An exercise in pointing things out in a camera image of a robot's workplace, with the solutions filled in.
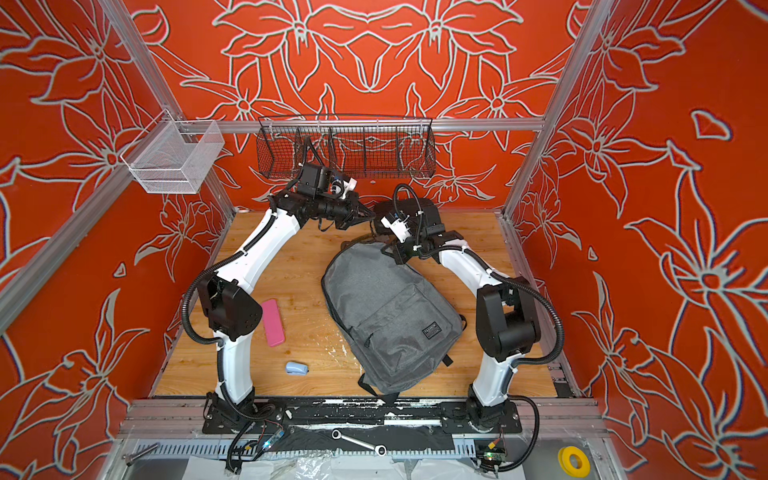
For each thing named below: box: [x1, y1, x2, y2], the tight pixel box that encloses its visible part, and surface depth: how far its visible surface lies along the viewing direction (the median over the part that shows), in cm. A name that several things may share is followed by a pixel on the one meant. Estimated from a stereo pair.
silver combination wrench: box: [331, 429, 387, 457], surface depth 71 cm
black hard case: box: [373, 198, 441, 237], surface depth 77 cm
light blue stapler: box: [286, 362, 309, 376], surface depth 81 cm
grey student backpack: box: [322, 242, 467, 395], surface depth 87 cm
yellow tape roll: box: [558, 446, 591, 478], surface depth 68 cm
